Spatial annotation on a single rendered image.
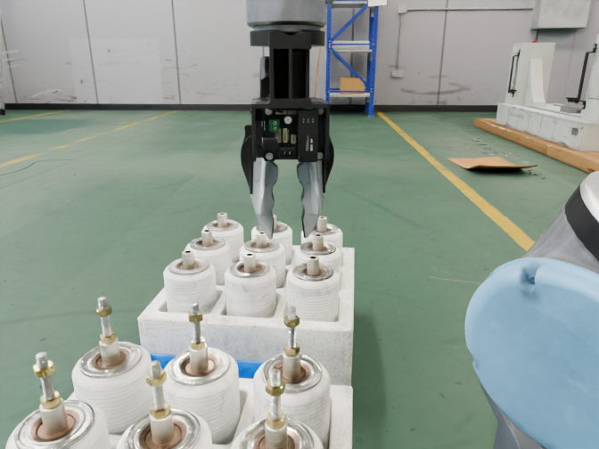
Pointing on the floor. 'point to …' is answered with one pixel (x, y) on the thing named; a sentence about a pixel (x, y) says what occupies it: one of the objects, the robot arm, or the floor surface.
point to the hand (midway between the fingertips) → (287, 224)
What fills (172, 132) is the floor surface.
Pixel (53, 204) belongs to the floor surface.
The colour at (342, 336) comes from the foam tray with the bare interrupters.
